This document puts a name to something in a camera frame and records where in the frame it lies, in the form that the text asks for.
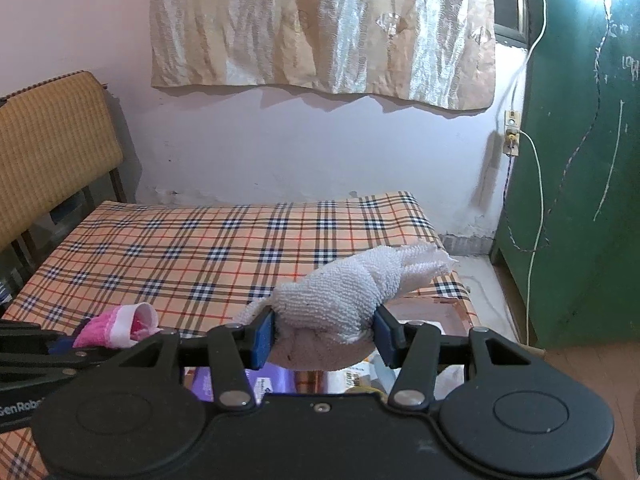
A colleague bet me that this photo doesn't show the cream shiny curtain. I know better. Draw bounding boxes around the cream shiny curtain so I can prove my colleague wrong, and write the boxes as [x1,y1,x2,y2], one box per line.
[149,0,497,112]

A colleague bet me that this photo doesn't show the wall socket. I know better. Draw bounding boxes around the wall socket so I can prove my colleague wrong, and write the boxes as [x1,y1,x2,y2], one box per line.
[502,109,522,157]

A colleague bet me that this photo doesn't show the woven straw mat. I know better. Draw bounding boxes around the woven straw mat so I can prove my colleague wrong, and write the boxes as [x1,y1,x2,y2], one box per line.
[0,71,125,248]

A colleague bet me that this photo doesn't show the pink knit sock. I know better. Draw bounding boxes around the pink knit sock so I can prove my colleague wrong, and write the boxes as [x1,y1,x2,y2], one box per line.
[74,302,165,351]

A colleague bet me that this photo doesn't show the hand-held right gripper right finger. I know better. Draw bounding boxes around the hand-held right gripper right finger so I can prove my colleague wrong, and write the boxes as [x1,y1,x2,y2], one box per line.
[372,305,541,408]

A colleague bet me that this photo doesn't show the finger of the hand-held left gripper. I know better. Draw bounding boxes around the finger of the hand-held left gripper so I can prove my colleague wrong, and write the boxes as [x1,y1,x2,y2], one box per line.
[0,322,123,383]

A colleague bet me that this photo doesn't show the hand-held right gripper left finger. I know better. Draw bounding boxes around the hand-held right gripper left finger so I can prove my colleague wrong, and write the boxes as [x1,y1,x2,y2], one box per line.
[117,310,277,407]

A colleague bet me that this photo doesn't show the purple plastic bag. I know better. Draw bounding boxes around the purple plastic bag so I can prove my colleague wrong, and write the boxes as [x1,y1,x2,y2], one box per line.
[184,364,297,405]

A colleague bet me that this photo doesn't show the plaid bedsheet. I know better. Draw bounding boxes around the plaid bedsheet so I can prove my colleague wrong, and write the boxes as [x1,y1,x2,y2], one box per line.
[0,190,482,480]

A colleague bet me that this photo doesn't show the dark window frame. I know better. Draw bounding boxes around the dark window frame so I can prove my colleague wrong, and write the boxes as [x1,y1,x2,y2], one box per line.
[492,0,532,50]

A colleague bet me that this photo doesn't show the white terry cloth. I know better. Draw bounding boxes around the white terry cloth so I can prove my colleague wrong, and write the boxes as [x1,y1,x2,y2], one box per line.
[234,241,460,372]

